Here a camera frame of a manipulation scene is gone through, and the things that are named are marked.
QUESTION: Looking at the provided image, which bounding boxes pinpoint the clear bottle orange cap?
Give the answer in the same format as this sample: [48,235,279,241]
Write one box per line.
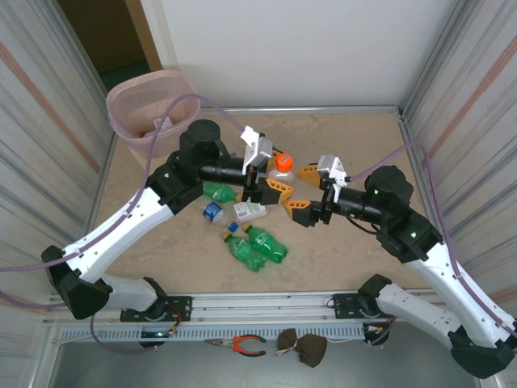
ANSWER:
[267,151,299,191]

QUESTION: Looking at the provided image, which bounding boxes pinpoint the green plastic soda bottle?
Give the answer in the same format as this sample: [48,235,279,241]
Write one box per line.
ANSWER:
[241,222,291,266]
[221,230,267,275]
[201,180,245,204]

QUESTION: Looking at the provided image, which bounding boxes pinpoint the small clear bottle cyan label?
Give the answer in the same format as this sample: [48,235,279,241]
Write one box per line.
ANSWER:
[201,200,239,234]

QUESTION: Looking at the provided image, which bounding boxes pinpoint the translucent pink bin liner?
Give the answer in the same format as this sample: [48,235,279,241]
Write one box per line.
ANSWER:
[106,70,202,161]

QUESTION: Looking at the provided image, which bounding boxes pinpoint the beige ribbed plastic bin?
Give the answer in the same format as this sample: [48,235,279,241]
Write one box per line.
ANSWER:
[106,70,202,161]

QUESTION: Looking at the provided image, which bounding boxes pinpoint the brown cloth bundle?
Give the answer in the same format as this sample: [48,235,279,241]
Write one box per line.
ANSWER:
[275,327,329,369]

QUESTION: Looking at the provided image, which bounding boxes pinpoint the small black controller board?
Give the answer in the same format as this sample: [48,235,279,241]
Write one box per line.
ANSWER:
[362,323,392,347]
[139,327,179,349]

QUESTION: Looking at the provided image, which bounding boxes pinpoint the brown wooden door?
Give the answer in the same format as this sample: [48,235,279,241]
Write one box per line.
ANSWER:
[56,0,162,80]

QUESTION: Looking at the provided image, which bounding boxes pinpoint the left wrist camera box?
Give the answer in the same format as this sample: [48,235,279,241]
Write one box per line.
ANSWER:
[240,125,276,173]

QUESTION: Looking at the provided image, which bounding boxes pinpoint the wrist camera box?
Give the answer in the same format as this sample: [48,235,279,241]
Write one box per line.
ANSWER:
[240,125,276,173]
[317,152,349,183]

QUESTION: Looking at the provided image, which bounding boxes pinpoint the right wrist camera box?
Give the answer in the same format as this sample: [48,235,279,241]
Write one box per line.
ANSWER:
[317,152,349,183]

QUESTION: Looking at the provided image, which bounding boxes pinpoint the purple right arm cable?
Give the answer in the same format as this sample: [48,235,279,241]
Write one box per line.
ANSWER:
[345,141,517,347]

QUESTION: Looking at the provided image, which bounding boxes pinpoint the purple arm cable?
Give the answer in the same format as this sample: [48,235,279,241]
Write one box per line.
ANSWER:
[345,141,517,347]
[0,93,248,357]

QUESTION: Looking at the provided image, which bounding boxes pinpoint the aluminium frame rail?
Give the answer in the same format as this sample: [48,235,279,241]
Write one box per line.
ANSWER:
[397,112,460,289]
[200,105,401,117]
[82,135,119,243]

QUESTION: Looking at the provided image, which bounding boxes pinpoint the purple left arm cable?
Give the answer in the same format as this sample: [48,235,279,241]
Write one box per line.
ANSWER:
[0,93,248,357]

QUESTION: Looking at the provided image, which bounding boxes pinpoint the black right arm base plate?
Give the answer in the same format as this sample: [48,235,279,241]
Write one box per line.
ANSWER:
[331,291,407,320]

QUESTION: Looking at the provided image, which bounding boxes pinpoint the wide aluminium mounting rail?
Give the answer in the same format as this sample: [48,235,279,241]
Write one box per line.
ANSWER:
[43,289,484,327]

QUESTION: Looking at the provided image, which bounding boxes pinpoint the aluminium corner post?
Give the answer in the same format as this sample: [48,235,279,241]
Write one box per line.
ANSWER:
[48,0,122,122]
[397,0,480,118]

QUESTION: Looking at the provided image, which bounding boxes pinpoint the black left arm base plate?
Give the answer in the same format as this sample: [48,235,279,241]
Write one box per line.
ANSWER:
[120,296,193,323]

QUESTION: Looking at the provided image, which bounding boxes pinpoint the orange handled pliers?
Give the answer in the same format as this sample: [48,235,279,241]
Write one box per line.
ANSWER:
[204,334,267,358]

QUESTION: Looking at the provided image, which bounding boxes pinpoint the white slotted cable duct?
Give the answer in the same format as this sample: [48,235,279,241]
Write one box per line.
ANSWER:
[58,325,367,344]

